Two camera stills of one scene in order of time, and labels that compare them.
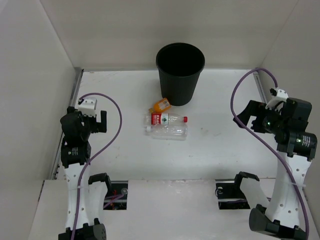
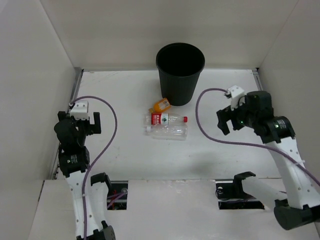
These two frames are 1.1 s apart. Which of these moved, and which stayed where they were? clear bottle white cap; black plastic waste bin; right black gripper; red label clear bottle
Moved: right black gripper
Stayed: black plastic waste bin; clear bottle white cap; red label clear bottle
